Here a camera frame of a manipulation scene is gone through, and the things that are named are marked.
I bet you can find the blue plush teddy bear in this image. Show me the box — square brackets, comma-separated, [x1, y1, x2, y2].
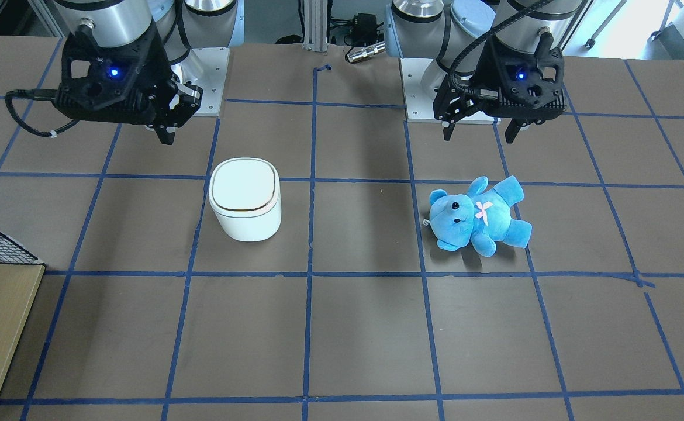
[423, 175, 533, 257]

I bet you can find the aluminium frame post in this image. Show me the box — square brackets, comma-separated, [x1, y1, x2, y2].
[298, 1, 333, 55]

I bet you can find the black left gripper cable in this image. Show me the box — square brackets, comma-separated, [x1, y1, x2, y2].
[448, 0, 553, 97]

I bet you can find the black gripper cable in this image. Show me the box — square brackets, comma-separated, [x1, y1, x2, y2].
[5, 89, 80, 139]
[448, 0, 553, 97]

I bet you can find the silver metal cylinder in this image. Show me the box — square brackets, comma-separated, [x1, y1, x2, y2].
[344, 41, 386, 64]

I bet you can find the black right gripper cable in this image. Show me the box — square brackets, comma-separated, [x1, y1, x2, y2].
[5, 89, 80, 139]

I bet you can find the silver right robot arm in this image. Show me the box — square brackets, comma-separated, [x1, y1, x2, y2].
[51, 1, 245, 146]

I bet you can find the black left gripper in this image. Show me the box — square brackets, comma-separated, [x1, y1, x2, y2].
[434, 29, 566, 144]

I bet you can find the white lidded trash can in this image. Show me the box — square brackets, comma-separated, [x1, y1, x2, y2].
[208, 157, 282, 242]

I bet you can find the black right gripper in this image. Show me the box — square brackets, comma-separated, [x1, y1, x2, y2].
[53, 23, 203, 146]

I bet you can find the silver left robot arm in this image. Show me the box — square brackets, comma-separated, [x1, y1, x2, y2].
[384, 1, 582, 144]

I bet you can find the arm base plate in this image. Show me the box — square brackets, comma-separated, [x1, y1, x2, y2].
[399, 57, 495, 125]
[171, 47, 230, 117]

